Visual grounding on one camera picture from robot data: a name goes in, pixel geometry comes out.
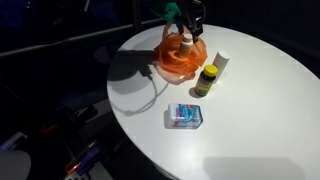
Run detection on orange and white pill bottle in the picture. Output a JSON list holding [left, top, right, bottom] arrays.
[[179, 34, 193, 57]]

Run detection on metal handrail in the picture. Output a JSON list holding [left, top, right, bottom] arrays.
[[0, 18, 164, 58]]

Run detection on white cylindrical bottle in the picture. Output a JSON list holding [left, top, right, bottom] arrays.
[[213, 51, 230, 73]]

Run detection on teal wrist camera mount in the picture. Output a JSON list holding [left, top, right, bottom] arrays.
[[157, 2, 181, 23]]

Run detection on yellow capped dark bottle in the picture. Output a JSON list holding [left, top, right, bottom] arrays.
[[194, 65, 218, 96]]

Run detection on blue and white packet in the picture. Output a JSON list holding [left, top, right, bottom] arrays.
[[164, 103, 203, 129]]

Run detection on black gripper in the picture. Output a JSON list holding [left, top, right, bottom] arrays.
[[176, 0, 204, 43]]

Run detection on orange plastic bag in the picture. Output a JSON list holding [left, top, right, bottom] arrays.
[[154, 23, 207, 85]]

